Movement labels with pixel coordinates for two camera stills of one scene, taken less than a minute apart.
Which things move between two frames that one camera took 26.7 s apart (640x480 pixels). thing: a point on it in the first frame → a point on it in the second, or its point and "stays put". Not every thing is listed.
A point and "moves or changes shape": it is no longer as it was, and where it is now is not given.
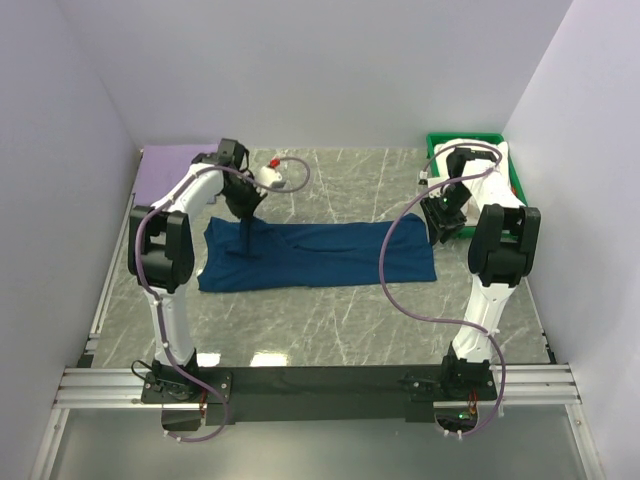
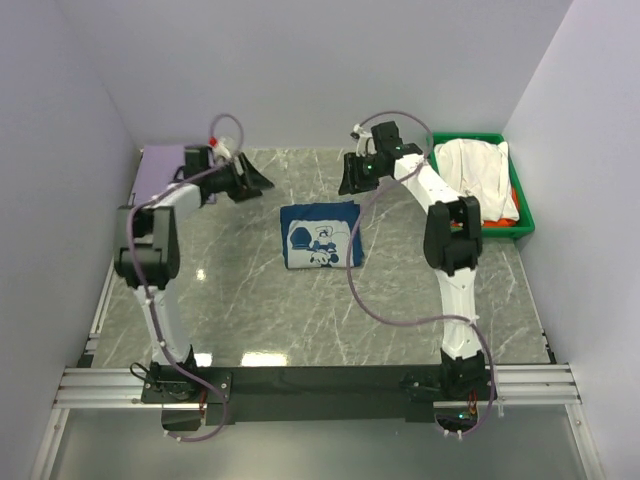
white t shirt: x=488 y=180 stays put
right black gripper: x=438 y=224 → x=350 y=165
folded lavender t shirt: x=162 y=167 stays put
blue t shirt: x=378 y=250 moves or changes shape
